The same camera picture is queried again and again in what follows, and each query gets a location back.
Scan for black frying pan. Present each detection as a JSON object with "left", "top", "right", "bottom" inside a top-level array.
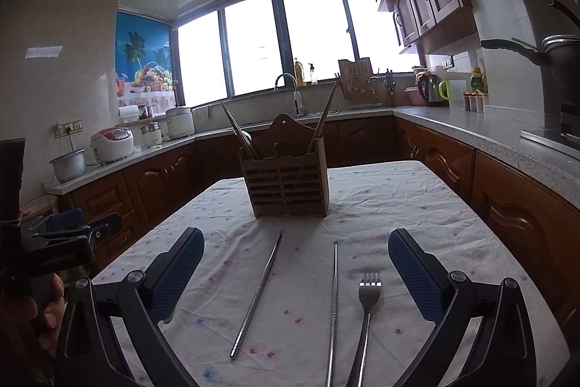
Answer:
[{"left": 480, "top": 34, "right": 580, "bottom": 107}]

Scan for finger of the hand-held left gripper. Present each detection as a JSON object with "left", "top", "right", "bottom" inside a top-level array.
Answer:
[{"left": 27, "top": 208, "right": 123, "bottom": 252}]

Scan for fruit and palm wall poster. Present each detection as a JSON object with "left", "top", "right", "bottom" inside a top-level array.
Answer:
[{"left": 115, "top": 10, "right": 177, "bottom": 107}]

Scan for metal chopstick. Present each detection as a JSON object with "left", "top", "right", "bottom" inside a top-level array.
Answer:
[
  {"left": 325, "top": 244, "right": 339, "bottom": 387},
  {"left": 230, "top": 234, "right": 283, "bottom": 360}
]

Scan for small white kitchen appliance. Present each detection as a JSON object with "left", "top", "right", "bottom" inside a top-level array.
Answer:
[{"left": 140, "top": 121, "right": 165, "bottom": 148}]

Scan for floral white tablecloth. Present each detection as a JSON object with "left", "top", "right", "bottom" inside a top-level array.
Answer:
[{"left": 91, "top": 160, "right": 569, "bottom": 387}]

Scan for wooden utensil holder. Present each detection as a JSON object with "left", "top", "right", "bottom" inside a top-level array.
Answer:
[{"left": 239, "top": 114, "right": 328, "bottom": 218}]

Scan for wall power outlet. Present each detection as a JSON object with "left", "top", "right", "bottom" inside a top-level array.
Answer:
[{"left": 55, "top": 120, "right": 85, "bottom": 139}]

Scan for wooden cutting board rack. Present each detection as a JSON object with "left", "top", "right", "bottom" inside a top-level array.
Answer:
[{"left": 337, "top": 58, "right": 375, "bottom": 98}]

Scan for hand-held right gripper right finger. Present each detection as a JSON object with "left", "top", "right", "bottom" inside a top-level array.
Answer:
[{"left": 387, "top": 227, "right": 538, "bottom": 387}]

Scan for grey kitchen countertop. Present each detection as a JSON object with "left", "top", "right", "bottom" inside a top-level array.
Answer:
[{"left": 45, "top": 106, "right": 580, "bottom": 211}]

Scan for wooden chopstick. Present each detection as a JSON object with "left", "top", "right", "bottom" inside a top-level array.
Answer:
[
  {"left": 227, "top": 110, "right": 262, "bottom": 161},
  {"left": 317, "top": 83, "right": 340, "bottom": 140},
  {"left": 307, "top": 81, "right": 338, "bottom": 155},
  {"left": 220, "top": 101, "right": 255, "bottom": 161}
]

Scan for metal fork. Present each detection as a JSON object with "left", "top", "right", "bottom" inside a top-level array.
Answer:
[{"left": 347, "top": 272, "right": 382, "bottom": 387}]

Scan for white and red rice cooker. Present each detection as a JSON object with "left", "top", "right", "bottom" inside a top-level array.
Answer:
[{"left": 89, "top": 126, "right": 135, "bottom": 165}]

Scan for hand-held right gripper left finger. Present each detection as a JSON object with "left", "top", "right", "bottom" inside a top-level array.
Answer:
[{"left": 54, "top": 226, "right": 206, "bottom": 387}]

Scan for black cooktop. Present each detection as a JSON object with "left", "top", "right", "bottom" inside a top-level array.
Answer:
[{"left": 520, "top": 128, "right": 580, "bottom": 155}]

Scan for black handled scissors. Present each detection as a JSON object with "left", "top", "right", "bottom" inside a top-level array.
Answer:
[{"left": 383, "top": 69, "right": 398, "bottom": 107}]

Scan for steel electric kettle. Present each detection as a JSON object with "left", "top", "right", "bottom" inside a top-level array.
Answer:
[{"left": 416, "top": 72, "right": 449, "bottom": 108}]

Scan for red lidded spice jar set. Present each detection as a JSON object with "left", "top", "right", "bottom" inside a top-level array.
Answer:
[{"left": 463, "top": 92, "right": 488, "bottom": 114}]

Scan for person's left hand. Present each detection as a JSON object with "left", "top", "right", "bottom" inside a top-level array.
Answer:
[{"left": 18, "top": 273, "right": 67, "bottom": 335}]

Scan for kitchen window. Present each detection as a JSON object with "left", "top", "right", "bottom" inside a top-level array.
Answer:
[{"left": 173, "top": 0, "right": 425, "bottom": 107}]

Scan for metal inner pot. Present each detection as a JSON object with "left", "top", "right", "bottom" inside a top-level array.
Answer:
[{"left": 48, "top": 148, "right": 87, "bottom": 184}]

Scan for chrome kitchen faucet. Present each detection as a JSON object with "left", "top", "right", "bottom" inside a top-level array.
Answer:
[{"left": 274, "top": 73, "right": 307, "bottom": 117}]

